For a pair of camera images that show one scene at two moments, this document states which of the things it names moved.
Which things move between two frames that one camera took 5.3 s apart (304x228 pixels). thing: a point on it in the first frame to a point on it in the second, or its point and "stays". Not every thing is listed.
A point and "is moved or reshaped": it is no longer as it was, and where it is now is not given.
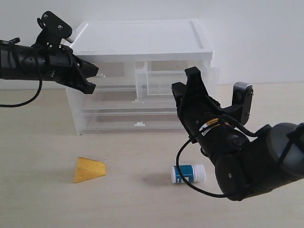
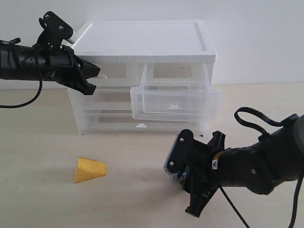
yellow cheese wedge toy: [87, 169] stays
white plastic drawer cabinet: [140, 61] stays
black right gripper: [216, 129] to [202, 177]
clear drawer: [154, 80] is moved or reshaped
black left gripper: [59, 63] stays
